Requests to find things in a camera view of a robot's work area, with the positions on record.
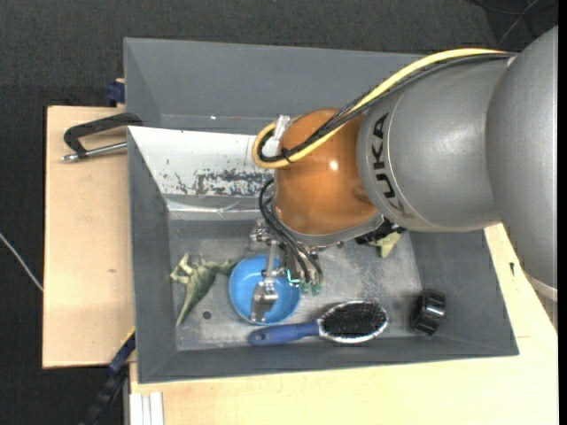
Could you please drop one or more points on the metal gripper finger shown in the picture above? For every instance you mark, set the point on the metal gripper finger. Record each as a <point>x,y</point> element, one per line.
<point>270,294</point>
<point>256,304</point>

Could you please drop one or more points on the blue bowl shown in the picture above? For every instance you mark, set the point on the blue bowl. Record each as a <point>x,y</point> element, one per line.
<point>243,287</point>

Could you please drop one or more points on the green toy dinosaur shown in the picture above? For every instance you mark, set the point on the green toy dinosaur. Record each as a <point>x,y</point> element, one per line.
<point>198,277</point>

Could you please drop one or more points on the blue hairbrush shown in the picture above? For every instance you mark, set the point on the blue hairbrush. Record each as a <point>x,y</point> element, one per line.
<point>354,321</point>

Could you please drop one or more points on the grey metal bin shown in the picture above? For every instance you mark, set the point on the grey metal bin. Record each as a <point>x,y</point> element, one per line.
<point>381,281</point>

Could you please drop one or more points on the black ribbed cap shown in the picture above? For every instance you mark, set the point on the black ribbed cap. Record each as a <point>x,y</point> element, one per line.
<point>427,311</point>

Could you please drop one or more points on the pale brown cardboard board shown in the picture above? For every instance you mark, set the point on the pale brown cardboard board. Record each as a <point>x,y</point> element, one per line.
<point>84,237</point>

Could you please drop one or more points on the black cylinder on white bracket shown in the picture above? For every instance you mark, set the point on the black cylinder on white bracket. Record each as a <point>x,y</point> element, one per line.
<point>384,237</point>

